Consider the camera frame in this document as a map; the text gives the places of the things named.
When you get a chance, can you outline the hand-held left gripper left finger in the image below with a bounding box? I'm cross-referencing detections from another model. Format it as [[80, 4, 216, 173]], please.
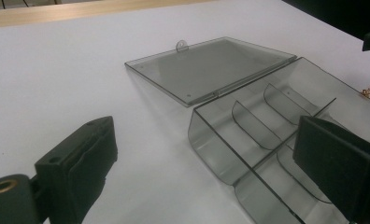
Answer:
[[34, 116, 119, 224]]

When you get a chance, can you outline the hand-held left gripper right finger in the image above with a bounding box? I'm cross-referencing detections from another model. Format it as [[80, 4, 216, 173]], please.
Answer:
[[292, 115, 370, 224]]

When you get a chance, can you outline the clear grey compartment box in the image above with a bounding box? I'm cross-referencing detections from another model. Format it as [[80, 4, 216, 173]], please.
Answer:
[[124, 36, 370, 224]]

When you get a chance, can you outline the black curtain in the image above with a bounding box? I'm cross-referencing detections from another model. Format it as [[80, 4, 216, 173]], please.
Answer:
[[281, 0, 370, 42]]

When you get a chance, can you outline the white table mat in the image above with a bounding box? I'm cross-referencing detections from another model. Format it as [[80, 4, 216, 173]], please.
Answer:
[[0, 0, 370, 224]]

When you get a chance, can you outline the wooden table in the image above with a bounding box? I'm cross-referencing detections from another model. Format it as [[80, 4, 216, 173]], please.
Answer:
[[0, 0, 219, 29]]

